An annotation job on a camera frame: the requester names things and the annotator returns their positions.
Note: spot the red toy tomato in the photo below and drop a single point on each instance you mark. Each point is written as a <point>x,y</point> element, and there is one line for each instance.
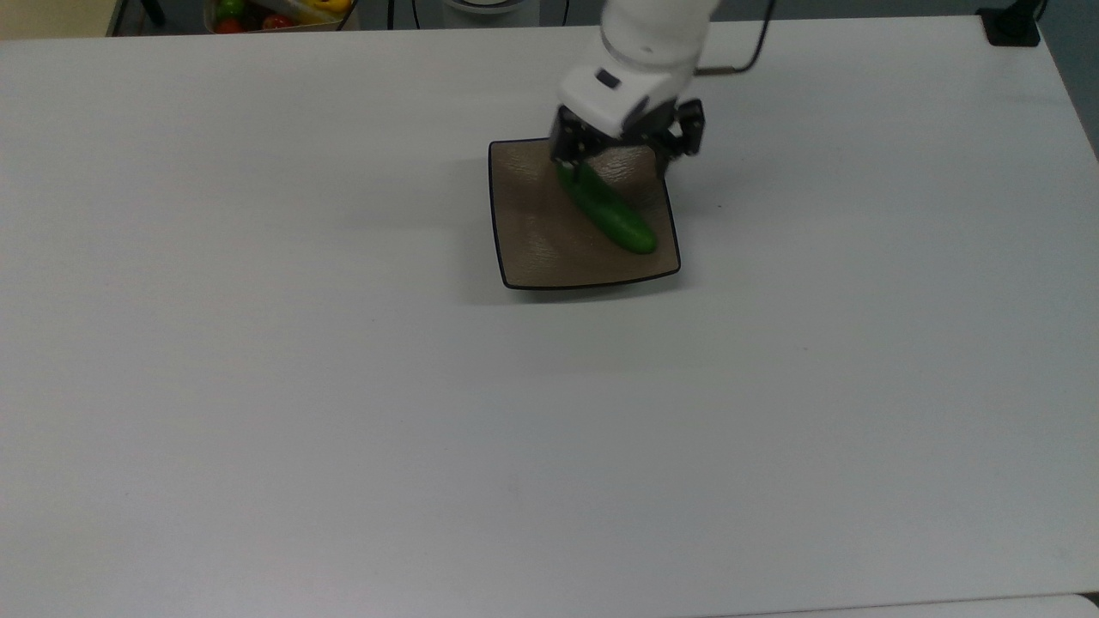
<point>227,27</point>

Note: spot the small red toy fruit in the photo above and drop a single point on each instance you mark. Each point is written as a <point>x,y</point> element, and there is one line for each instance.
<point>276,22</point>

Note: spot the yellow toy banana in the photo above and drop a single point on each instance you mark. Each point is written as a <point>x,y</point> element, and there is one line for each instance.
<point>326,5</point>

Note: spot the square brown ceramic plate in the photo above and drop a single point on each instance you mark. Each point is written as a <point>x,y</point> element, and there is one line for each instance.
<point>549,245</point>

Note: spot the black stand leg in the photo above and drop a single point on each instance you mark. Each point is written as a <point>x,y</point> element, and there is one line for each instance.
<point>129,13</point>

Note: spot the green toy apple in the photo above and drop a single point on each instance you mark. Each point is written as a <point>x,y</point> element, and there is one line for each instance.
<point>229,9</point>

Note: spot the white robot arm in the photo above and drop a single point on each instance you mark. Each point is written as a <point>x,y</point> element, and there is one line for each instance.
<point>652,34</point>

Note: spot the black table clamp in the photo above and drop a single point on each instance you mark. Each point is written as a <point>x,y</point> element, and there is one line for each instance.
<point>1010,26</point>

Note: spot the green cucumber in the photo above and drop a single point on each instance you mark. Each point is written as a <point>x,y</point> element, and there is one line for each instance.
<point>614,216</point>

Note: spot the cardboard box of toy fruit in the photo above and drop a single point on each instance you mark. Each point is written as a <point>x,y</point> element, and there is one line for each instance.
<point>283,26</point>

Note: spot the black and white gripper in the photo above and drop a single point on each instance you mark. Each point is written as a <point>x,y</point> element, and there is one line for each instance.
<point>618,99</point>

